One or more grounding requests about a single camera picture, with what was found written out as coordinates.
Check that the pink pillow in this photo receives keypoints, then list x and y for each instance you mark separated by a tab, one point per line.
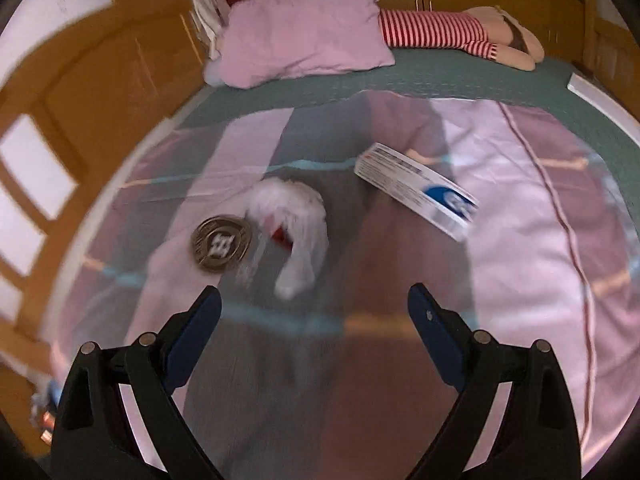
305	35

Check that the red striped plush doll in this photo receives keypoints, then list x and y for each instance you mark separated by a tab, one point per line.
430	30

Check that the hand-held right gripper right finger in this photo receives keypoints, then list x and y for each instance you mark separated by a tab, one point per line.
437	340

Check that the white and blue carton box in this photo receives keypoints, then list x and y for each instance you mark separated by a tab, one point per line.
415	187

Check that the green mattress mat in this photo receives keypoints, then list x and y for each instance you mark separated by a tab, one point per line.
450	80

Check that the white plastic bag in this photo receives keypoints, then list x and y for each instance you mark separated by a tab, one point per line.
300	220

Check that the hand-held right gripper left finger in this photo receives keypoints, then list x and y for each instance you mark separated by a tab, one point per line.
192	340

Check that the pink grey plaid blanket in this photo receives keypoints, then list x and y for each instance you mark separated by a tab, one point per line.
525	285

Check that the wooden bunk bed frame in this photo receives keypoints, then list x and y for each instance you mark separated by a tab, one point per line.
100	85

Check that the pale blue cushion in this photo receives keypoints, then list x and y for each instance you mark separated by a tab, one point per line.
214	74

